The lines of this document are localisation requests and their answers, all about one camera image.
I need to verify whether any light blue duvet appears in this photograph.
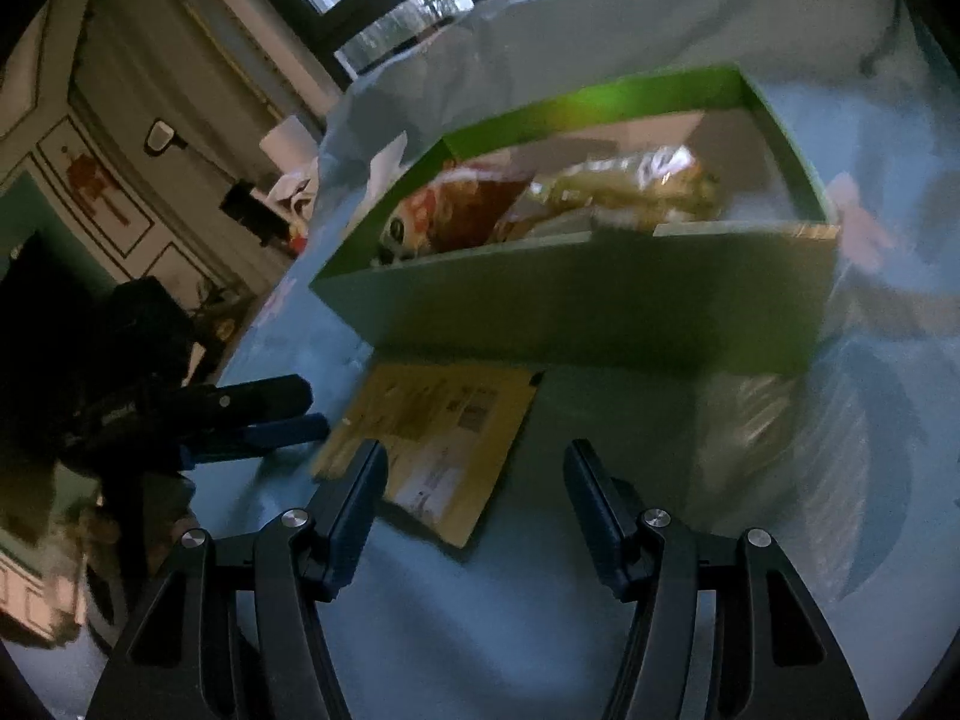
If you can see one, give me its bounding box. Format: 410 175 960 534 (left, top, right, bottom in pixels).
319 0 905 190

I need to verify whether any black cabinet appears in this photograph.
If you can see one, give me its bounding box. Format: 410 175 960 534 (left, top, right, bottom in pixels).
220 178 293 245

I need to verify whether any yellow snack packet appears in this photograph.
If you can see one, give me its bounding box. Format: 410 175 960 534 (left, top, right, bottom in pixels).
311 362 546 550
536 157 722 232

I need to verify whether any black wall device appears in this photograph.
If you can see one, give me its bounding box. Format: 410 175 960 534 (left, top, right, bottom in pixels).
144 118 188 158

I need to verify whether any orange cartoon-eye snack packet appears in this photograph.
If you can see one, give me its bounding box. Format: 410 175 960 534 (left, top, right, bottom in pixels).
377 163 535 269

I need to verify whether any white plastic bag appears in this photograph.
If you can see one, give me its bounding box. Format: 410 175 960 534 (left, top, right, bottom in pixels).
266 165 320 238

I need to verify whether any green cardboard box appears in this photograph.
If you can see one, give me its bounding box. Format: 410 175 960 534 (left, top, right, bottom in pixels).
309 64 841 377

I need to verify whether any blue floral bedsheet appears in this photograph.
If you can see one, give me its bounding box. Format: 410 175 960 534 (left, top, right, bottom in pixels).
217 75 960 720

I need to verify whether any beige curtain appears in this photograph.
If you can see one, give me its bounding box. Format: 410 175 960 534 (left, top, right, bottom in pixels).
75 0 340 192

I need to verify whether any black cable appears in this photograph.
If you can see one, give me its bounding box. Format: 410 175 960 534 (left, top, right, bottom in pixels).
855 0 917 77

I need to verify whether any silver white snack packet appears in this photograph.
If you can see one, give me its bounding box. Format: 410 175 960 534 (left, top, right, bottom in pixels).
637 146 703 185

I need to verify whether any wall poster red figure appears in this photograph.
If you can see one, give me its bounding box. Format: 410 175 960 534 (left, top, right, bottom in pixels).
60 142 133 227

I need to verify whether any dark window frame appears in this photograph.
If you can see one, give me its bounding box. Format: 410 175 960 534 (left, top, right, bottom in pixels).
255 0 676 85

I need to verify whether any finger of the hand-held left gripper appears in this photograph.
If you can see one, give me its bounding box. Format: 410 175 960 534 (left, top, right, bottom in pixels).
182 373 314 430
178 412 331 467

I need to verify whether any white paper roll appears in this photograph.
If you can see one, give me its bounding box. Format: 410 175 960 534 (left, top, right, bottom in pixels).
259 114 320 173

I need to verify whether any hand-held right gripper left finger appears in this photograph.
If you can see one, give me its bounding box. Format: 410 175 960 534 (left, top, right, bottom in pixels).
86 441 389 720

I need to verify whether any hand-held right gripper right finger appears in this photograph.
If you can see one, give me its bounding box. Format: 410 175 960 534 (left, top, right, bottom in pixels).
564 441 863 720

